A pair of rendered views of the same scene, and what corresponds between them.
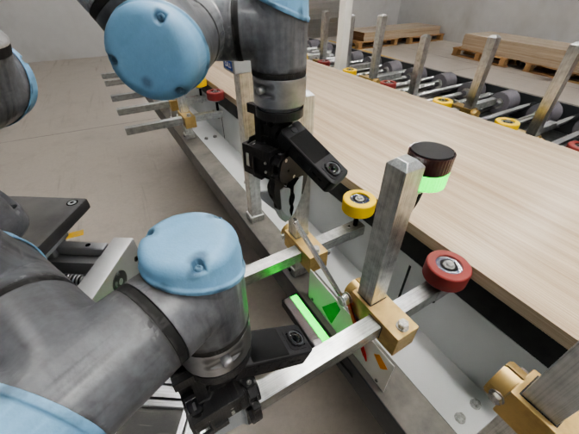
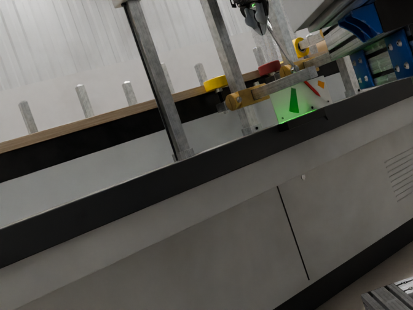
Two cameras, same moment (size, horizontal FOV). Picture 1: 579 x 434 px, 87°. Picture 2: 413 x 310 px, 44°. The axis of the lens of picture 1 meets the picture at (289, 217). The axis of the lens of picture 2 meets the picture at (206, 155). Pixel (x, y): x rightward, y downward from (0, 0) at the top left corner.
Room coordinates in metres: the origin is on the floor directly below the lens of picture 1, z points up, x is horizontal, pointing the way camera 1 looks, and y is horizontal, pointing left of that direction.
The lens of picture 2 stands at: (0.80, 1.52, 0.76)
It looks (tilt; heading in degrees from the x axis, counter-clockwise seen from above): 3 degrees down; 267
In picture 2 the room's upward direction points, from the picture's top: 19 degrees counter-clockwise
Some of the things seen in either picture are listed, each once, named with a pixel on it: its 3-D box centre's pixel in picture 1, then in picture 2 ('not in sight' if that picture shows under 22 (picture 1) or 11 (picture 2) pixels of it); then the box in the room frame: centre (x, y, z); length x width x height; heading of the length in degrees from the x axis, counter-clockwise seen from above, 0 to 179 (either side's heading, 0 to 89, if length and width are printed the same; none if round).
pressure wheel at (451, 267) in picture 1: (440, 282); (273, 77); (0.39, -0.30, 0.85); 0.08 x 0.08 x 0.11
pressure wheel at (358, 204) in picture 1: (357, 215); (219, 93); (0.61, -0.17, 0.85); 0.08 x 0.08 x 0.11
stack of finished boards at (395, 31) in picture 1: (393, 31); not in sight; (8.62, -2.51, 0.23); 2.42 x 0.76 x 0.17; 118
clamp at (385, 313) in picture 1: (378, 311); (298, 69); (0.33, -0.16, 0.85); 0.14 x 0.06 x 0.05; 31
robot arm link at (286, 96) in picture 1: (277, 91); not in sight; (0.45, 0.02, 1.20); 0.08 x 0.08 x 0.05
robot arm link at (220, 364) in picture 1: (214, 335); not in sight; (0.17, 0.08, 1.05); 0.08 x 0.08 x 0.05
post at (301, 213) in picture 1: (299, 200); (228, 61); (0.57, -0.02, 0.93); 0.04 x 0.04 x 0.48; 31
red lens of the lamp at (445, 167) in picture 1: (429, 158); not in sight; (0.38, -0.19, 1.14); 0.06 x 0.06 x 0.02
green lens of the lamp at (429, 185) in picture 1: (425, 174); not in sight; (0.38, -0.19, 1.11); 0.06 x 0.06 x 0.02
